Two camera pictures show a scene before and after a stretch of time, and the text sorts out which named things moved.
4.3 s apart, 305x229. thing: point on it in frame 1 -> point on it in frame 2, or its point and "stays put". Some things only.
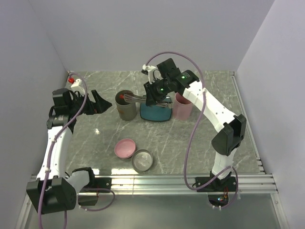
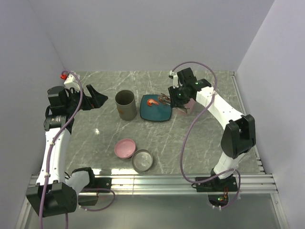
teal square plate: [156, 113] stays put
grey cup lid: [142, 160] stays put
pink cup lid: [125, 148] stays put
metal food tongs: [129, 97] -> [166, 99]
